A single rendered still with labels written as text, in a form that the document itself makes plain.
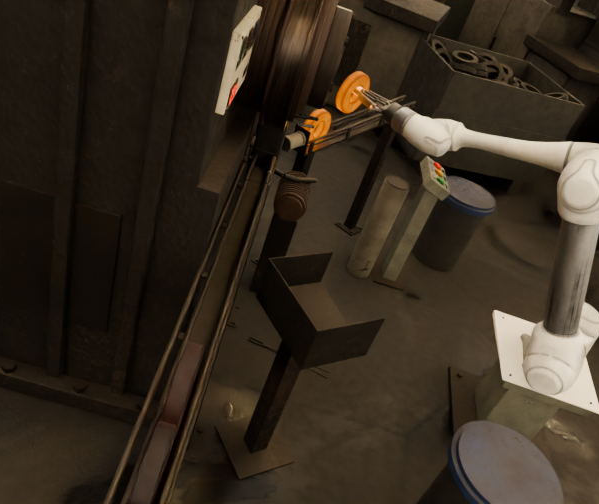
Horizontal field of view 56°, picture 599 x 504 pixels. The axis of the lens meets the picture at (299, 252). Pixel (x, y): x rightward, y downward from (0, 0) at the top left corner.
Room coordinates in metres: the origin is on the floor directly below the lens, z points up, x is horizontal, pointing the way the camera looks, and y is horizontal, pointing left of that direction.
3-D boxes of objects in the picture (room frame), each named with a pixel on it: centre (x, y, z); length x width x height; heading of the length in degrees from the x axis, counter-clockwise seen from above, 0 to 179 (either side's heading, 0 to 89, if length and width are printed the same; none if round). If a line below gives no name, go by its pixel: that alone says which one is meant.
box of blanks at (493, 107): (4.19, -0.84, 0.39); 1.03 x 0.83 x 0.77; 111
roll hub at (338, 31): (1.63, 0.11, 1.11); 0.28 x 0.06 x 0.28; 6
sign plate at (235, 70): (1.27, 0.28, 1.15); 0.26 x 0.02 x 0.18; 6
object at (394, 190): (2.32, -0.30, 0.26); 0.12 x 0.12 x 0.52
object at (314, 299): (1.14, -0.09, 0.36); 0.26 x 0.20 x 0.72; 41
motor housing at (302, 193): (1.96, 0.10, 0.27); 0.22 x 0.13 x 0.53; 6
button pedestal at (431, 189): (2.37, -0.46, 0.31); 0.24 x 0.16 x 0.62; 6
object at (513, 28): (5.88, -1.22, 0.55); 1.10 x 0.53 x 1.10; 26
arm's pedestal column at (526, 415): (1.66, -0.98, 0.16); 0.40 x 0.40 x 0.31; 1
